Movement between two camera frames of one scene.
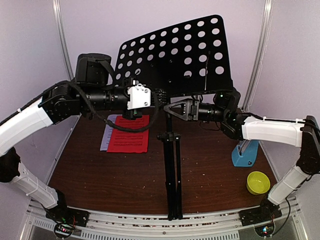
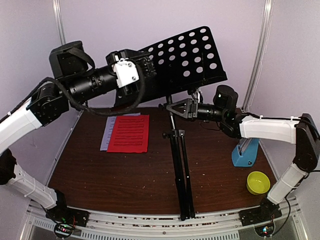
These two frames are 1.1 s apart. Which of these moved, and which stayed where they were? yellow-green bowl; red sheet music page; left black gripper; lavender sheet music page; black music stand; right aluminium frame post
Moved: black music stand; left black gripper
Stayed: red sheet music page; yellow-green bowl; lavender sheet music page; right aluminium frame post
